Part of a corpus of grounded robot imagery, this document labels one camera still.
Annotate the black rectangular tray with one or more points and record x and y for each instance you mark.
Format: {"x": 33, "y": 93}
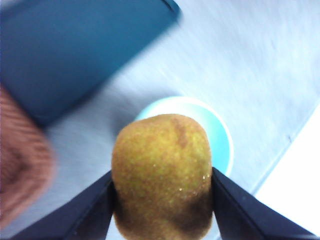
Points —
{"x": 62, "y": 55}

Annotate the teal ribbed bowl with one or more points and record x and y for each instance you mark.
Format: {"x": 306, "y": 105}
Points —
{"x": 220, "y": 140}

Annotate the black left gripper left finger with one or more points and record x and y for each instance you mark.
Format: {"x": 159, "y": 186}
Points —
{"x": 82, "y": 217}

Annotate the brown wicker basket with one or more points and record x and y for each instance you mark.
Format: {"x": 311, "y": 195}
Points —
{"x": 20, "y": 162}

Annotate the brown-green kiwi fruit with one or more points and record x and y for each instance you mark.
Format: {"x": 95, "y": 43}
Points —
{"x": 160, "y": 175}

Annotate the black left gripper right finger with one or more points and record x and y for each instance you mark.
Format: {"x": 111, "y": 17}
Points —
{"x": 245, "y": 217}

